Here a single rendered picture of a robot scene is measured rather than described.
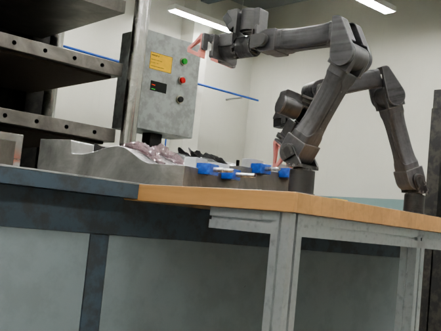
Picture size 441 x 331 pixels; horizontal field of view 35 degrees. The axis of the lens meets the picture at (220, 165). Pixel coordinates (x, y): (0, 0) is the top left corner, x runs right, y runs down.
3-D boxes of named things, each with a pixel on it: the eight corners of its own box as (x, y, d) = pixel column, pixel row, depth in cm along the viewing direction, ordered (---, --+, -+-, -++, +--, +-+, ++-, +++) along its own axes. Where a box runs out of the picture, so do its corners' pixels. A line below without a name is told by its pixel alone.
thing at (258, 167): (285, 179, 195) (287, 160, 196) (272, 177, 192) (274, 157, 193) (252, 178, 205) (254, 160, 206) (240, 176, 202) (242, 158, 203)
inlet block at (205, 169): (237, 182, 174) (239, 161, 174) (226, 180, 169) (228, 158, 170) (193, 180, 181) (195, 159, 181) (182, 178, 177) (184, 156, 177)
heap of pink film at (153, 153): (197, 172, 195) (199, 144, 195) (158, 164, 180) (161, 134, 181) (125, 169, 209) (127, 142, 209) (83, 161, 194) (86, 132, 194)
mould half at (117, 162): (237, 197, 191) (241, 157, 192) (182, 188, 169) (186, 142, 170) (98, 187, 218) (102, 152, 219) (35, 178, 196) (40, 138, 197)
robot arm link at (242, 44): (232, 31, 190) (252, 27, 185) (245, 36, 194) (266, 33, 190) (230, 56, 189) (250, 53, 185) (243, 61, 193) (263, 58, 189)
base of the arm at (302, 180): (266, 163, 167) (290, 163, 163) (314, 173, 182) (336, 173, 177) (263, 196, 167) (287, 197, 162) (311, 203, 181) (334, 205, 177)
